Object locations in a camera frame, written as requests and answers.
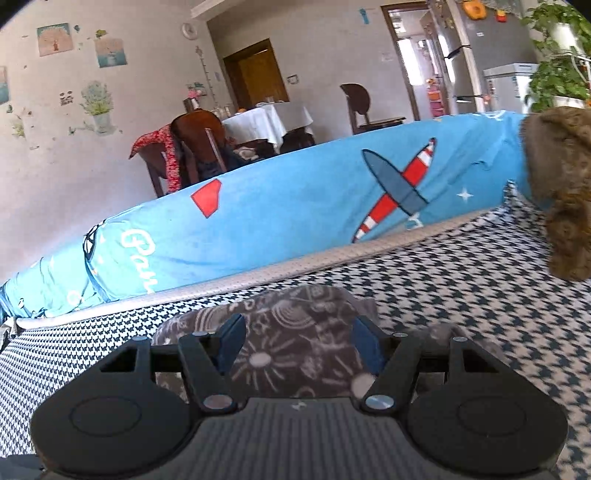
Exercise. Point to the dark wooden chair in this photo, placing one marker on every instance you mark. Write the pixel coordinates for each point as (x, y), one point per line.
(157, 170)
(360, 108)
(198, 143)

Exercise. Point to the silver refrigerator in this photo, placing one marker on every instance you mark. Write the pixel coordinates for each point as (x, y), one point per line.
(480, 50)

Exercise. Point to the table with white tablecloth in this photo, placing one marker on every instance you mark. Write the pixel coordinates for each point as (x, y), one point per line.
(272, 120)

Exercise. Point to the pink and blue wall picture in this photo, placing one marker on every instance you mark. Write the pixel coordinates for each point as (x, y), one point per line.
(54, 39)
(2, 85)

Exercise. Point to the grey doodle-print fleece jacket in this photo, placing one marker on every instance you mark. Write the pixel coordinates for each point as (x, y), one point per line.
(286, 341)

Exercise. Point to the brown patterned blanket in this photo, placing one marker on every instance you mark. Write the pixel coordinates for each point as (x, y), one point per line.
(561, 184)

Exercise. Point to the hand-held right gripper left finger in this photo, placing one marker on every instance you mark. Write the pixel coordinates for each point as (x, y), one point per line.
(231, 341)

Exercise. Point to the white wall clock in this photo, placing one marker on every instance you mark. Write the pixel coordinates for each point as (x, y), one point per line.
(188, 30)

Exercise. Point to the blue printed sofa cover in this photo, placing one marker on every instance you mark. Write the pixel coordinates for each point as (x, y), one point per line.
(300, 203)

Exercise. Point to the white chest freezer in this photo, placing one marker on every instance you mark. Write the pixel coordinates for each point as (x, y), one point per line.
(508, 87)

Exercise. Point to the houndstooth sofa seat cushion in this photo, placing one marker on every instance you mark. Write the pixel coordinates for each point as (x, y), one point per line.
(485, 300)

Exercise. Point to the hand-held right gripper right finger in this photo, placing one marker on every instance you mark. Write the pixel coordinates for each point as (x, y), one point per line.
(367, 346)

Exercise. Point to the red patterned cloth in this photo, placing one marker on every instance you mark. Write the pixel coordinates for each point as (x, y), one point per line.
(161, 152)

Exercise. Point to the large potted plant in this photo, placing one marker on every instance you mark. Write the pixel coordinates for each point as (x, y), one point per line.
(561, 60)

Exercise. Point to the wooden door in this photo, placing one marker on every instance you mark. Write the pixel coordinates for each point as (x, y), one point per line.
(256, 76)

